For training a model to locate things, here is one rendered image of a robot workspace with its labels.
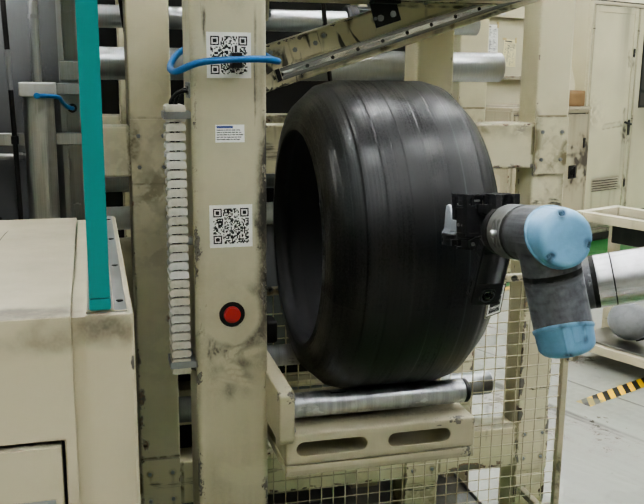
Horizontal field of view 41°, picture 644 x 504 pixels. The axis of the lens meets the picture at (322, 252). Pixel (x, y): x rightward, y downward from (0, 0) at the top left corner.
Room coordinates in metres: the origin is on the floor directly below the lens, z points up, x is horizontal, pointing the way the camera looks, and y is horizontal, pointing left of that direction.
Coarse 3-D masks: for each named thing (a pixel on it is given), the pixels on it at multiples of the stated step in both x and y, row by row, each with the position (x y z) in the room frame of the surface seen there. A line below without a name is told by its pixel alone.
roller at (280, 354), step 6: (270, 348) 1.72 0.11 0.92; (276, 348) 1.72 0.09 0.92; (282, 348) 1.72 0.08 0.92; (288, 348) 1.72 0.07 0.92; (270, 354) 1.71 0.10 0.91; (276, 354) 1.71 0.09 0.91; (282, 354) 1.71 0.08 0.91; (288, 354) 1.71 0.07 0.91; (294, 354) 1.72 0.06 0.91; (276, 360) 1.71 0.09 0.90; (282, 360) 1.71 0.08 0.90; (288, 360) 1.71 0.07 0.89; (294, 360) 1.72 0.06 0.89
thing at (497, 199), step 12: (456, 204) 1.26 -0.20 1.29; (468, 204) 1.22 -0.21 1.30; (480, 204) 1.22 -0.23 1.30; (492, 204) 1.18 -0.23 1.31; (504, 204) 1.22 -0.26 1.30; (456, 216) 1.26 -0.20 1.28; (468, 216) 1.22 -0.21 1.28; (480, 216) 1.22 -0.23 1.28; (456, 228) 1.27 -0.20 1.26; (468, 228) 1.22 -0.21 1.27; (480, 228) 1.22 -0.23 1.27; (468, 240) 1.22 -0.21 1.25; (492, 252) 1.17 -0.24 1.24
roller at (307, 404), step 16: (400, 384) 1.50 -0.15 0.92; (416, 384) 1.51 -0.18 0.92; (432, 384) 1.51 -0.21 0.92; (448, 384) 1.52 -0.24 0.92; (464, 384) 1.52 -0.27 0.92; (304, 400) 1.44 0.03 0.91; (320, 400) 1.45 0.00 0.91; (336, 400) 1.45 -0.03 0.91; (352, 400) 1.46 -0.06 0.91; (368, 400) 1.47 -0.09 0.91; (384, 400) 1.47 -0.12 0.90; (400, 400) 1.48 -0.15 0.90; (416, 400) 1.49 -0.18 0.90; (432, 400) 1.50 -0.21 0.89; (448, 400) 1.51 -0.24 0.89; (464, 400) 1.52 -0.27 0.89; (304, 416) 1.44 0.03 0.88
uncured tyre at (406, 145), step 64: (320, 128) 1.47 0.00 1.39; (384, 128) 1.44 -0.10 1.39; (448, 128) 1.46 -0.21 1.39; (320, 192) 1.43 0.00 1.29; (384, 192) 1.36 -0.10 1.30; (448, 192) 1.39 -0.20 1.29; (320, 256) 1.87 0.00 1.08; (384, 256) 1.34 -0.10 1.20; (448, 256) 1.36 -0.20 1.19; (320, 320) 1.42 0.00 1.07; (384, 320) 1.35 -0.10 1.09; (448, 320) 1.38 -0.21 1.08; (384, 384) 1.50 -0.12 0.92
